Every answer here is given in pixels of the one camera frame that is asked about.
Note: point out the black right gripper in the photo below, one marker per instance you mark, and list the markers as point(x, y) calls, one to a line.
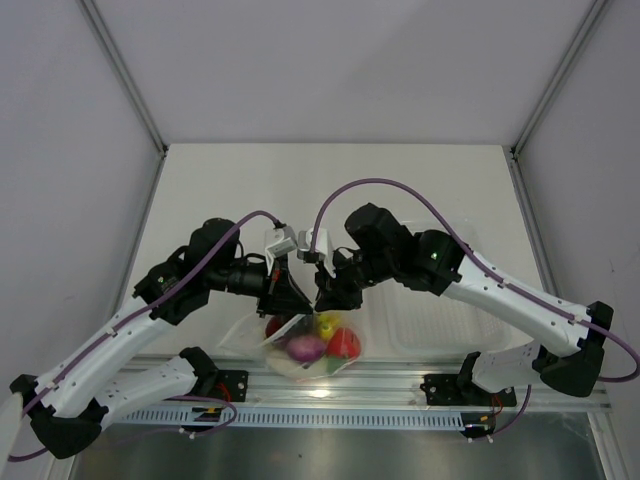
point(332, 293)

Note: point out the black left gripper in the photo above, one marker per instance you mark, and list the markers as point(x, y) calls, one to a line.
point(282, 294)

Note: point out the yellow toy banana bunch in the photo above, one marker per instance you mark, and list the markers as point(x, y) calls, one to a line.
point(326, 324)

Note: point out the red toy tomato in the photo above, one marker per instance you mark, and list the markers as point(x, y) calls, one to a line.
point(344, 344)

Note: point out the clear zip top bag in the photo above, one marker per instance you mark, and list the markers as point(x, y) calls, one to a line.
point(247, 338)

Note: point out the white toy radish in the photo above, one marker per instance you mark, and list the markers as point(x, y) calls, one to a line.
point(282, 364)

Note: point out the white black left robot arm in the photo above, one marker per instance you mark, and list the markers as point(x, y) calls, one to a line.
point(73, 403)

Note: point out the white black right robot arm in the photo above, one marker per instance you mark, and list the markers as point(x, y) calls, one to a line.
point(566, 352)

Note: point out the white perforated plastic basket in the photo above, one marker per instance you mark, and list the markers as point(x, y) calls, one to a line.
point(409, 324)

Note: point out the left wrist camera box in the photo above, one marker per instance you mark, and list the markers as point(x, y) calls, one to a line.
point(278, 242)

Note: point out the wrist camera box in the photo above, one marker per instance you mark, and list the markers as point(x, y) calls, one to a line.
point(278, 242)
point(316, 248)

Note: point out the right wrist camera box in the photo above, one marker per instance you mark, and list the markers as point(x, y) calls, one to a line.
point(316, 248)

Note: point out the silver aluminium front rail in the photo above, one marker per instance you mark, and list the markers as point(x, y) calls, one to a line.
point(391, 385)

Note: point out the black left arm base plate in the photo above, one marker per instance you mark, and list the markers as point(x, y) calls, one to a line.
point(231, 385)

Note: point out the white slotted cable duct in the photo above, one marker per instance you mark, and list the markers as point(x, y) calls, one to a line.
point(198, 416)

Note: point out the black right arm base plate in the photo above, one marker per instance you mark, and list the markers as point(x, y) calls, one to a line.
point(453, 390)

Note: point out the left aluminium frame post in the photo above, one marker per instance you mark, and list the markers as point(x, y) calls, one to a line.
point(118, 65)

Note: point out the aluminium frame post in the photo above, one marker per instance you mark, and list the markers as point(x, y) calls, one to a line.
point(568, 60)
point(118, 65)

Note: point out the right aluminium frame post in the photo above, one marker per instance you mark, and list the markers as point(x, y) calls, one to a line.
point(568, 60)

